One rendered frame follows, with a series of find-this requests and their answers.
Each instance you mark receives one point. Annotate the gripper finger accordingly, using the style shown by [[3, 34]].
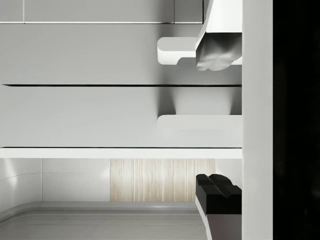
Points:
[[217, 197], [220, 50]]

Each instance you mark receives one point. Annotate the white cabinet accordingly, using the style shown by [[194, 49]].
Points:
[[75, 112]]

